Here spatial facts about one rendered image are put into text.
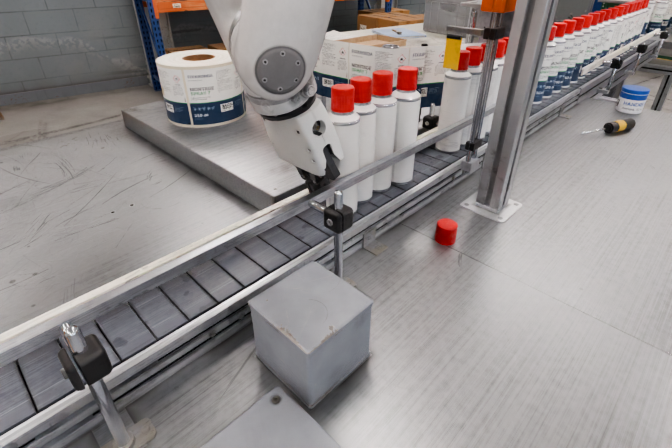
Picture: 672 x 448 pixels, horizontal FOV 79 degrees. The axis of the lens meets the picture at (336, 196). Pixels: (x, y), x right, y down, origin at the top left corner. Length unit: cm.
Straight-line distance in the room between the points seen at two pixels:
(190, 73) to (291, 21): 67
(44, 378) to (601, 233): 81
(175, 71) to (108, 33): 399
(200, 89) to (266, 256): 55
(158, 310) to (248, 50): 32
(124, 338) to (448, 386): 36
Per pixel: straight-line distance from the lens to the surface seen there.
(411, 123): 71
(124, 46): 506
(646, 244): 86
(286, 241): 61
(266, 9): 37
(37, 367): 55
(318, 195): 56
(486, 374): 54
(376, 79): 67
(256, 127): 103
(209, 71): 103
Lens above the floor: 124
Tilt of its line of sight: 31 degrees down
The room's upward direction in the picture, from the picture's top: straight up
